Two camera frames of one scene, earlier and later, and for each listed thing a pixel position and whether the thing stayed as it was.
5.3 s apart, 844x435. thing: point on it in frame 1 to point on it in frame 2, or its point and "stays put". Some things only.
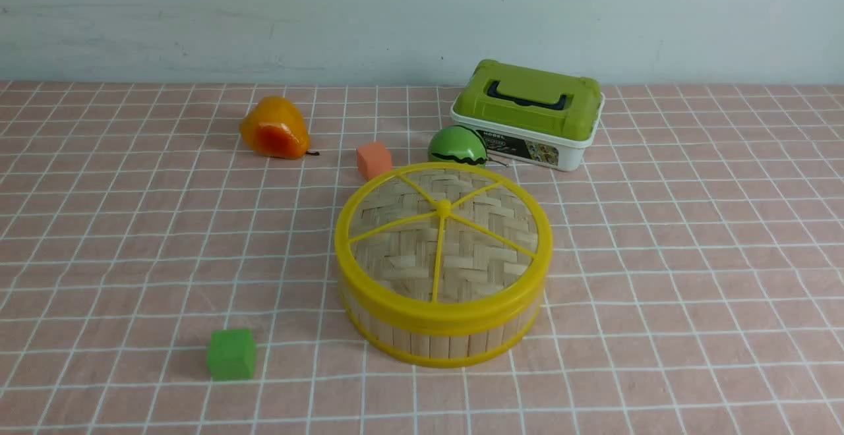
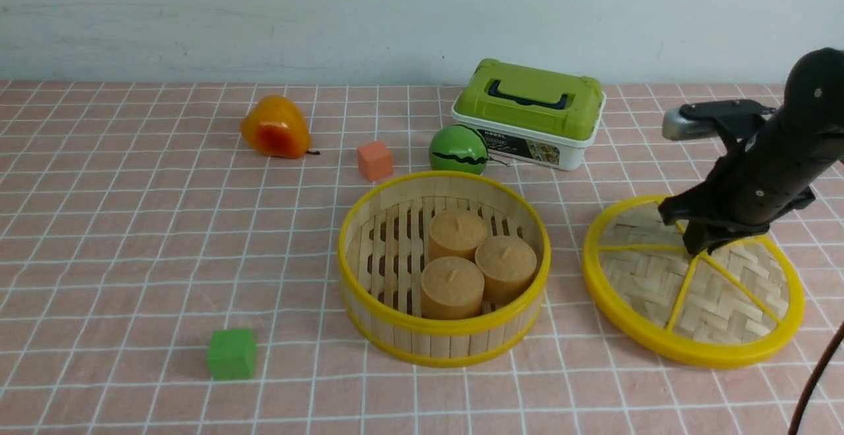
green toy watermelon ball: [457, 144] stays put
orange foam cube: [373, 159] stays put
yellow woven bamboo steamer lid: [442, 247] to [739, 301]
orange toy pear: [275, 128] stays put
